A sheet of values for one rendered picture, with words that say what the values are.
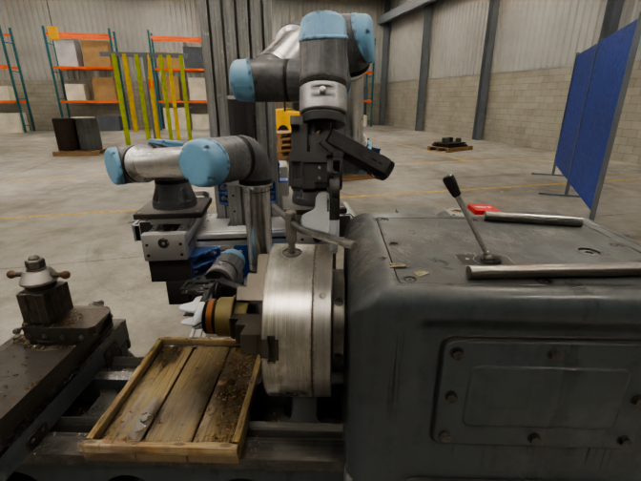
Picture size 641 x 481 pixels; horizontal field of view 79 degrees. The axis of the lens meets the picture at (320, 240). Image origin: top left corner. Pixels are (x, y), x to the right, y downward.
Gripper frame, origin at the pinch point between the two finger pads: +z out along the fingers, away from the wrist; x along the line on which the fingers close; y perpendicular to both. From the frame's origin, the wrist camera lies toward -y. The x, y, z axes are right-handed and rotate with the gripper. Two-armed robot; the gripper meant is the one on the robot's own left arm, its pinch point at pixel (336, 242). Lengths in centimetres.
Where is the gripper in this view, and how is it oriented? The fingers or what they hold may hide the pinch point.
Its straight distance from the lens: 61.8
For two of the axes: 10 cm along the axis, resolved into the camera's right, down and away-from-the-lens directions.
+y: -10.0, 0.0, 0.2
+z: 0.0, 10.0, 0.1
